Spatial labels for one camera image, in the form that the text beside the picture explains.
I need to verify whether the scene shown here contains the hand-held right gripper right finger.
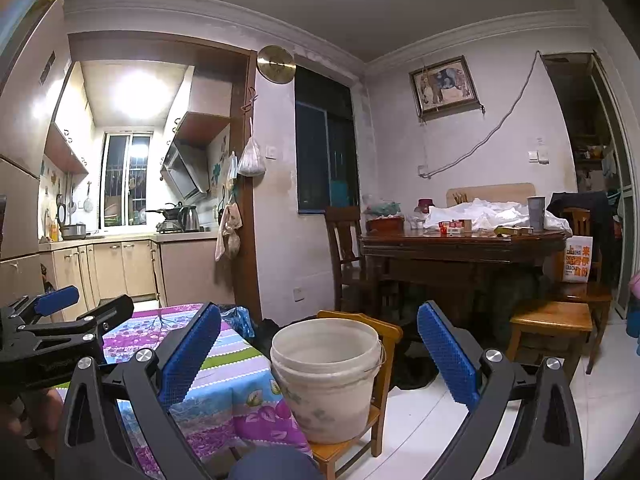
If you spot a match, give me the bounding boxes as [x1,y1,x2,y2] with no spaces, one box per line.
[416,301,585,480]

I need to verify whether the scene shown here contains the dark wooden dining table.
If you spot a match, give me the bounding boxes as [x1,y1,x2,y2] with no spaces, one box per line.
[360,227,568,351]

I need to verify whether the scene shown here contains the brown door frame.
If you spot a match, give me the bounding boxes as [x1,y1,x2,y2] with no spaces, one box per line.
[67,32,263,321]

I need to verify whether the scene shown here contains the white orange shopping bag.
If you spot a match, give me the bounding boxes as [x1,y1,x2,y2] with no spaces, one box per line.
[561,235,596,283]

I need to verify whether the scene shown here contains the kitchen ceiling light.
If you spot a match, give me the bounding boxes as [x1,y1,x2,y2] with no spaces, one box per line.
[107,72,156,116]

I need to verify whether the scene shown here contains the steel range hood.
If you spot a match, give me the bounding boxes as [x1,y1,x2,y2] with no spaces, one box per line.
[160,140,210,201]

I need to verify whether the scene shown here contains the dark window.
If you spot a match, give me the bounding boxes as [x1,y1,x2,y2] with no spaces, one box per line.
[295,65,361,215]

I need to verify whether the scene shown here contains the flower wall sticker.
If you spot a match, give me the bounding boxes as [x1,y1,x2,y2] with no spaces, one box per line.
[210,152,236,186]

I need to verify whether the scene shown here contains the wooden stool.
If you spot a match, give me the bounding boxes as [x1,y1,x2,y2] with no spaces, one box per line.
[509,300,596,376]

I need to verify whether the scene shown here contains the framed picture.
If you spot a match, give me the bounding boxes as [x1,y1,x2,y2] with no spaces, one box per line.
[409,55,481,121]

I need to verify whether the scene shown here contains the white crumpled cloth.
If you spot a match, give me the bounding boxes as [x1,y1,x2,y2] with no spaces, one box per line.
[425,197,571,233]

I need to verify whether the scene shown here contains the round gold plate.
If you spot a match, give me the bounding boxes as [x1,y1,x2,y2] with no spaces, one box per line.
[256,45,297,83]

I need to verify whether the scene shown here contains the dark bag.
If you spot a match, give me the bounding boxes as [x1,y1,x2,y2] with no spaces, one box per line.
[252,319,281,361]

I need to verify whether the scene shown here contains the striped floral tablecloth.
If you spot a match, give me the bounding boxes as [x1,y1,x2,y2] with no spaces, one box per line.
[55,302,313,480]

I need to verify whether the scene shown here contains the upper cabinet with ring handles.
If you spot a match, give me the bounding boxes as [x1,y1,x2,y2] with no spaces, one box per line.
[44,62,96,176]

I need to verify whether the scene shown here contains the person's leg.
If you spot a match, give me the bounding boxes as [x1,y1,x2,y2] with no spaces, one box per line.
[230,447,323,480]

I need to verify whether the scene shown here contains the red bowl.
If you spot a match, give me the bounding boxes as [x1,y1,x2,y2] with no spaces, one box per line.
[365,200,406,233]

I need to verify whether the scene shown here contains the grey cup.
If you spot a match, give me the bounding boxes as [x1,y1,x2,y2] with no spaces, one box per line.
[527,196,547,231]

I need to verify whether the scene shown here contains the steel kettle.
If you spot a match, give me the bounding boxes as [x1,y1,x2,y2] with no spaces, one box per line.
[177,205,201,233]

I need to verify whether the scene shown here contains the beige lower kitchen cabinets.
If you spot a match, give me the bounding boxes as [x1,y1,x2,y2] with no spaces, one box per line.
[40,232,221,321]

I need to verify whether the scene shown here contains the kitchen window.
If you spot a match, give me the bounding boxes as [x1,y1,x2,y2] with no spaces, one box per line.
[101,131,153,233]

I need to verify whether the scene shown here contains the black wok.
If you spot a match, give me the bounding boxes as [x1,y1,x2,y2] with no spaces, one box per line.
[145,202,183,221]

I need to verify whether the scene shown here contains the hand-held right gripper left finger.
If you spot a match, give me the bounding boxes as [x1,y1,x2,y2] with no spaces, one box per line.
[55,302,223,480]

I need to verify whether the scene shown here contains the upper cabinet above hood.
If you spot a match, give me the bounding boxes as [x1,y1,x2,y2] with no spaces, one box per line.
[172,65,233,148]

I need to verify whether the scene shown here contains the sliding door frame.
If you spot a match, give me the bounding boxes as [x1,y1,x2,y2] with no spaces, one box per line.
[542,52,640,321]

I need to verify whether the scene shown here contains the black floor bag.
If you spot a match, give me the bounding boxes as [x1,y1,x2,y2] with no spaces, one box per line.
[390,330,443,392]

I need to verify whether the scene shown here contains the grey wall cable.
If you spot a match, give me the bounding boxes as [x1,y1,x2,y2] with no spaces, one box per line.
[417,50,543,178]

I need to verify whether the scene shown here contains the hanging clear plastic bag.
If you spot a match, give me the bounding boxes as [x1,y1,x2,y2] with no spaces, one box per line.
[237,120,266,177]

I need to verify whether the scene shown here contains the small red boxes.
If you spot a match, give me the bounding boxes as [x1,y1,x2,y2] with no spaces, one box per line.
[437,219,473,237]

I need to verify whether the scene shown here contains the wooden chair with jacket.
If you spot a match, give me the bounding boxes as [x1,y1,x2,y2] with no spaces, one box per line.
[547,191,616,356]

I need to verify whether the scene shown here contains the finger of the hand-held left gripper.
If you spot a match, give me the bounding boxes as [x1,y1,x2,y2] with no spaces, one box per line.
[0,285,81,329]
[15,294,136,351]

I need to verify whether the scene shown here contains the dark wooden chair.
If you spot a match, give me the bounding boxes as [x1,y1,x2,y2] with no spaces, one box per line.
[324,205,386,311]

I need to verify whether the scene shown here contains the beige wooden board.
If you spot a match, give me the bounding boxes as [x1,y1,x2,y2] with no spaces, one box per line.
[446,183,536,208]

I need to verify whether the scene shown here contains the blue plastic bag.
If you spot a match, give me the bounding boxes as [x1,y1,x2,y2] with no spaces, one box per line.
[220,306,257,340]

